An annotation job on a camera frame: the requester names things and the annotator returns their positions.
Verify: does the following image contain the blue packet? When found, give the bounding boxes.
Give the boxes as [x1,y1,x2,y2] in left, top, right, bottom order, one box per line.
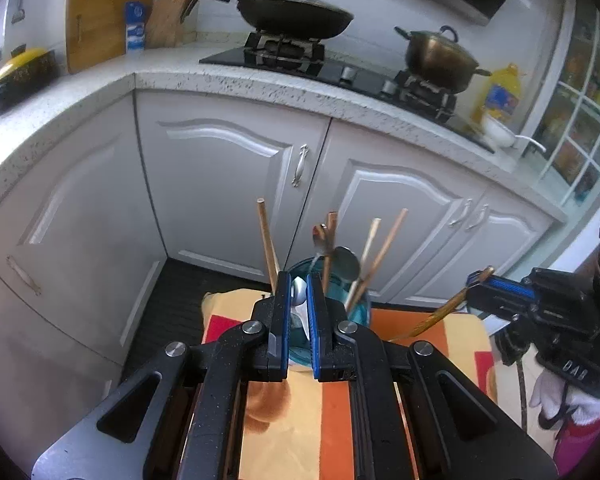
[125,1,147,53]

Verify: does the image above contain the long metal spoon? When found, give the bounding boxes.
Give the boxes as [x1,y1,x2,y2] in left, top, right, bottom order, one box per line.
[311,222,331,261]

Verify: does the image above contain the yellow oil bottle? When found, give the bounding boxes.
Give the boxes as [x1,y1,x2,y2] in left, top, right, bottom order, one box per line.
[472,62,523,128]

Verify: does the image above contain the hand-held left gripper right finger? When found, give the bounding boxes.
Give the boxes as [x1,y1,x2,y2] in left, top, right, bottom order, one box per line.
[306,271,559,480]

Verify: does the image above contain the silver cabinet handle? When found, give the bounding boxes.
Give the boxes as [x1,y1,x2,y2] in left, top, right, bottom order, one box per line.
[450,198,473,228]
[6,255,42,297]
[291,144,308,188]
[467,204,490,232]

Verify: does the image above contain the dark stockpot with lid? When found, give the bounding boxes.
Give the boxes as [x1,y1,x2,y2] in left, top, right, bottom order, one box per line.
[394,25,493,95]

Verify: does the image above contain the person's right hand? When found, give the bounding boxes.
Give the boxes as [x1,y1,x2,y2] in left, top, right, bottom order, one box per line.
[529,370,600,431]

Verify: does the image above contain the dark floor mat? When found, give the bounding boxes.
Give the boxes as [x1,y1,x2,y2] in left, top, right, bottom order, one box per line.
[125,257,281,361]

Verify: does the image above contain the white ladle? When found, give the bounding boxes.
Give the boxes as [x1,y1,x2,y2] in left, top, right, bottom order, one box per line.
[512,132,547,155]

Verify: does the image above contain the teal-rimmed floral utensil holder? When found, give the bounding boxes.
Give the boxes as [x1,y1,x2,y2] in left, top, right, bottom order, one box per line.
[280,256,372,368]

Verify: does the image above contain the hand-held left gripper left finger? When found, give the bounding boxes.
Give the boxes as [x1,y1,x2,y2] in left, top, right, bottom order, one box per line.
[30,271,294,480]

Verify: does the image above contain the person's right forearm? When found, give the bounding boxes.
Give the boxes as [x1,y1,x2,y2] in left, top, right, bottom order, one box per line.
[552,417,600,478]

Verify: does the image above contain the wooden knife block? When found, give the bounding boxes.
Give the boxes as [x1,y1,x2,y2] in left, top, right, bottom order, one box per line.
[144,0,201,48]

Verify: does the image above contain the black wok with lid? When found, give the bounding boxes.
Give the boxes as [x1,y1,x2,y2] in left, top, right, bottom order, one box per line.
[170,0,356,41]

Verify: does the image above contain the wooden cutting board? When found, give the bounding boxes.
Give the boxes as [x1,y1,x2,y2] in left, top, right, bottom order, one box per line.
[65,0,155,75]

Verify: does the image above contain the white-framed glass door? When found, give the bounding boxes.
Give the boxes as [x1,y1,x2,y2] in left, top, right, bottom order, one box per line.
[530,0,600,206]

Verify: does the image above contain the yellow and black pot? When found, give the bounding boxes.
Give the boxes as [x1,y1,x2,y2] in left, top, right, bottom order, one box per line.
[0,47,62,111]

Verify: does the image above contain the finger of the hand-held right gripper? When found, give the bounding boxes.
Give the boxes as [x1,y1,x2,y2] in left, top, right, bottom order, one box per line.
[466,269,534,297]
[466,289,532,319]

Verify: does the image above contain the white plastic spoon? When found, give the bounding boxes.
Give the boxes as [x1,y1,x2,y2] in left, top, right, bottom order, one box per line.
[290,277,311,341]

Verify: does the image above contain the orange printed blanket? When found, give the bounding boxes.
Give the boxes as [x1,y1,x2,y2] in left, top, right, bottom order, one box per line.
[200,290,498,480]

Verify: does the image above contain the black gas stove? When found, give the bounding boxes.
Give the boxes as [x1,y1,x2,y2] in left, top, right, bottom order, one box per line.
[198,30,496,153]

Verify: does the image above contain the white bowl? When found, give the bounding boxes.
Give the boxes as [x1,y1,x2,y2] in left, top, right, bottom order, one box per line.
[482,112,518,150]

